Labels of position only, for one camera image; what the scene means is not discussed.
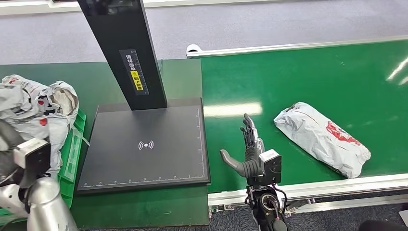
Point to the aluminium conveyor rail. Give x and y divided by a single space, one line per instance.
287 47
366 183

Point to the white wall ledge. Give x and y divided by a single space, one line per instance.
32 8

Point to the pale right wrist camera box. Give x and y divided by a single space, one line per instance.
272 165

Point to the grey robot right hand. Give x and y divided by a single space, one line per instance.
251 162

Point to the green conveyor belt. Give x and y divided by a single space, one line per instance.
302 79

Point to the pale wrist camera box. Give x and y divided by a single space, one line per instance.
272 165
33 159

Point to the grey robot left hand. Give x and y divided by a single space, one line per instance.
8 137

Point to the green plastic crate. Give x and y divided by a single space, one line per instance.
75 153

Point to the torn open grey parcel bag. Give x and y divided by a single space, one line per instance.
63 102

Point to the small metal clamp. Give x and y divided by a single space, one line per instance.
221 209

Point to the black yellow label sticker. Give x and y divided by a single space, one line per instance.
135 71

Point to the long grey parcel bag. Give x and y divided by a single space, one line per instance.
318 140

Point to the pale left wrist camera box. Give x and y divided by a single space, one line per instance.
33 159

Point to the grey metal bracket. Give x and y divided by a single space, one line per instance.
299 204

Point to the white rail end cap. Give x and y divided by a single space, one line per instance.
192 48

